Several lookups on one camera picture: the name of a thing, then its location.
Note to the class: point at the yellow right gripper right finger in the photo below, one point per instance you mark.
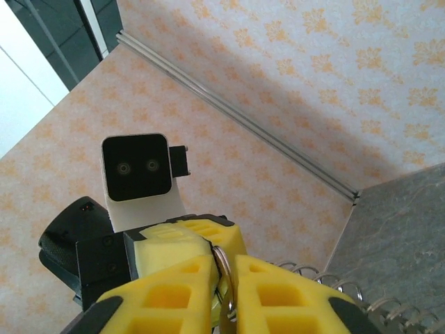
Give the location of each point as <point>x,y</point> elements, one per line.
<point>295,306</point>

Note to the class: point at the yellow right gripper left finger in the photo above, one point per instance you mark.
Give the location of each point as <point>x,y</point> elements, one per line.
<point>139,313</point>

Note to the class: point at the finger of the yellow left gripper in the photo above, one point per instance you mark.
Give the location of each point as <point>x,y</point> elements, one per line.
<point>167,250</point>
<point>229,240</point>

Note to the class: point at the silver split keyring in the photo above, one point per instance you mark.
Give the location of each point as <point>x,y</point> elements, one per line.
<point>224,261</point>

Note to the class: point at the white room panel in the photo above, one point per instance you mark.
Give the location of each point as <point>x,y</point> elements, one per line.
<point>24,94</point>

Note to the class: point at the dark glass partition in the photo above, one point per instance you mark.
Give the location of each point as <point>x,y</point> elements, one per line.
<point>62,38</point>

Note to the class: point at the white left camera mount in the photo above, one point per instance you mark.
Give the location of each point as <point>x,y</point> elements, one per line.
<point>149,212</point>

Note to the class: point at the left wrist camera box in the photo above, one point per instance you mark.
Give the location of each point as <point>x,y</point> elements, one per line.
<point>135,167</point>

